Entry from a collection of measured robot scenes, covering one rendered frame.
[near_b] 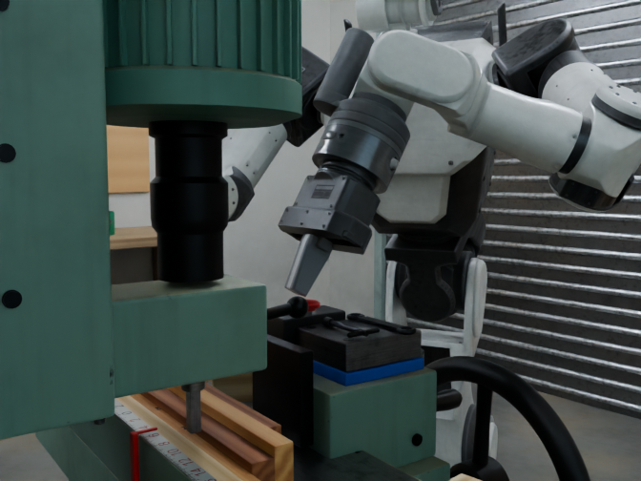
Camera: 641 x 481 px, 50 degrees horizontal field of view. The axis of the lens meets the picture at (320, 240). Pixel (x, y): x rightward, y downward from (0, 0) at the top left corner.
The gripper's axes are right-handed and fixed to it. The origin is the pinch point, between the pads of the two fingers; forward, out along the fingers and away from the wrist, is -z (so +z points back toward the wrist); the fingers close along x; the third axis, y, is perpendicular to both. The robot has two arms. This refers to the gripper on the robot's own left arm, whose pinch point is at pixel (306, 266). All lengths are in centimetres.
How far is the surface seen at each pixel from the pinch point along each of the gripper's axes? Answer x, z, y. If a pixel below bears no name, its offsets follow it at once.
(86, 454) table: 5.2, -25.4, 10.4
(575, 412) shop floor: 133, 32, -268
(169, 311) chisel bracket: -12.6, -10.5, 17.7
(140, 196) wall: 327, 49, -93
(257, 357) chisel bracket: -12.6, -10.8, 9.2
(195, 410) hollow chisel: -9.6, -16.6, 10.4
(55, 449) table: 16.7, -28.3, 8.8
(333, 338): -7.0, -6.1, -1.5
